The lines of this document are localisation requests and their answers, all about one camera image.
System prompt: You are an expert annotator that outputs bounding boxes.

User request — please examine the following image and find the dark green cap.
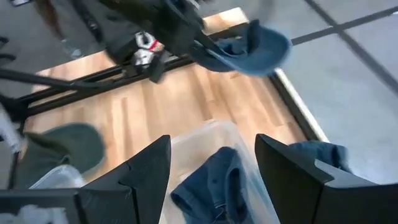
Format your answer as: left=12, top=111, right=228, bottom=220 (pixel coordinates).
left=14, top=123, right=106, bottom=189

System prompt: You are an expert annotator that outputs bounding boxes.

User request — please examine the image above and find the black aluminium table frame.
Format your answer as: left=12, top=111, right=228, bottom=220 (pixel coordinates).
left=0, top=23, right=315, bottom=141

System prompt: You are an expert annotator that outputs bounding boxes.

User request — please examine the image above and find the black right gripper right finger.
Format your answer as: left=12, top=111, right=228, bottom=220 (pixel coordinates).
left=254, top=133, right=398, bottom=224

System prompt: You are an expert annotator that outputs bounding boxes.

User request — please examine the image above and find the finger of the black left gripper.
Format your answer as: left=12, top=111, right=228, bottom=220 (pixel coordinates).
left=192, top=30, right=220, bottom=56

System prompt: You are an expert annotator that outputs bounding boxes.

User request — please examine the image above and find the clear plastic container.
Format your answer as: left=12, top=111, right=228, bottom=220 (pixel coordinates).
left=29, top=164, right=86, bottom=190
left=158, top=119, right=280, bottom=224

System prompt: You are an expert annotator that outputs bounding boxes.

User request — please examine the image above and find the blue denim cap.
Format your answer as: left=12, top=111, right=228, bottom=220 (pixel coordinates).
left=170, top=139, right=354, bottom=224

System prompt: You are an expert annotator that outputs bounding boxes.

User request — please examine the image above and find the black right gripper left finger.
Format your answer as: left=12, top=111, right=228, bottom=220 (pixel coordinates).
left=76, top=134, right=172, bottom=224

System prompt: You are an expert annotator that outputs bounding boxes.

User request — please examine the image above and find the dark blue cap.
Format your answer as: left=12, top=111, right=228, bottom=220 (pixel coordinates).
left=190, top=19, right=293, bottom=77

